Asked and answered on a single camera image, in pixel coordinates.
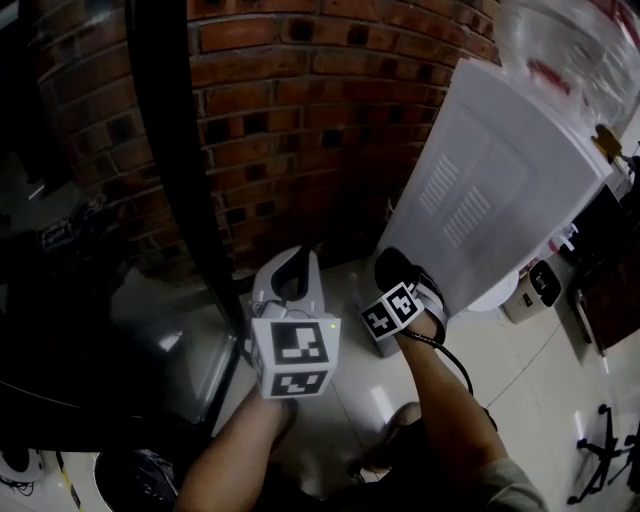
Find small white appliance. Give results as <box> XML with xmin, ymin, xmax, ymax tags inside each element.
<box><xmin>502</xmin><ymin>259</ymin><xmax>561</xmax><ymax>325</ymax></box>

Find black framed glass door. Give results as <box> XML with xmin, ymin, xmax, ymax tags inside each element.
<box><xmin>0</xmin><ymin>0</ymin><xmax>242</xmax><ymax>454</ymax></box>

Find steel trash can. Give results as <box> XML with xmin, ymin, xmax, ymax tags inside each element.
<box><xmin>92</xmin><ymin>446</ymin><xmax>180</xmax><ymax>512</ymax></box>

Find white water dispenser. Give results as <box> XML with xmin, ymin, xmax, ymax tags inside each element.
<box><xmin>349</xmin><ymin>57</ymin><xmax>615</xmax><ymax>359</ymax></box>

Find brown chair with metal frame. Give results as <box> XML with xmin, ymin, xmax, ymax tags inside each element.
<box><xmin>572</xmin><ymin>244</ymin><xmax>640</xmax><ymax>357</ymax></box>

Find black cabinet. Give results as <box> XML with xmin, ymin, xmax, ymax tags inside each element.
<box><xmin>559</xmin><ymin>182</ymin><xmax>639</xmax><ymax>269</ymax></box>

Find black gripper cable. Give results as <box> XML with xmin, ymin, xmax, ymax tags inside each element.
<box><xmin>404</xmin><ymin>329</ymin><xmax>475</xmax><ymax>396</ymax></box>
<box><xmin>272</xmin><ymin>397</ymin><xmax>300</xmax><ymax>441</ymax></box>

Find person's black shorts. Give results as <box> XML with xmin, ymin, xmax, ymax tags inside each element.
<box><xmin>259</xmin><ymin>419</ymin><xmax>501</xmax><ymax>512</ymax></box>

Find plastic-wrapped water bottle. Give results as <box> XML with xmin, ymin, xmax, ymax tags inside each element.
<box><xmin>492</xmin><ymin>0</ymin><xmax>640</xmax><ymax>132</ymax></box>

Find black office chair base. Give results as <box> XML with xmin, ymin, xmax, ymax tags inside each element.
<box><xmin>567</xmin><ymin>403</ymin><xmax>640</xmax><ymax>506</ymax></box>

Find person's grey shirt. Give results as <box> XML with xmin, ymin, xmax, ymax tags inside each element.
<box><xmin>469</xmin><ymin>457</ymin><xmax>549</xmax><ymax>512</ymax></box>

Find person's right forearm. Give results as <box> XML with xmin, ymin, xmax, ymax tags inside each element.
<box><xmin>397</xmin><ymin>319</ymin><xmax>510</xmax><ymax>482</ymax></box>

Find person's right shoe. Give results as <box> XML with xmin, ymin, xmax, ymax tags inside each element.
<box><xmin>360</xmin><ymin>401</ymin><xmax>424</xmax><ymax>474</ymax></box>

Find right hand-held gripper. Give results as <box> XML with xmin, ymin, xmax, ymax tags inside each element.
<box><xmin>359</xmin><ymin>271</ymin><xmax>450</xmax><ymax>344</ymax></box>

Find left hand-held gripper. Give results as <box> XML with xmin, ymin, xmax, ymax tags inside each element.
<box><xmin>248</xmin><ymin>244</ymin><xmax>343</xmax><ymax>400</ymax></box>

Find white round device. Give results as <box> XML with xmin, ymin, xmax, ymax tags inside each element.
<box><xmin>0</xmin><ymin>446</ymin><xmax>45</xmax><ymax>485</ymax></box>

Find person's left forearm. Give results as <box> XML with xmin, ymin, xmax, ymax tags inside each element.
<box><xmin>174</xmin><ymin>394</ymin><xmax>297</xmax><ymax>512</ymax></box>

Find yellow black striped tape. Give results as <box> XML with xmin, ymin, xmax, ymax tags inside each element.
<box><xmin>54</xmin><ymin>449</ymin><xmax>84</xmax><ymax>506</ymax></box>

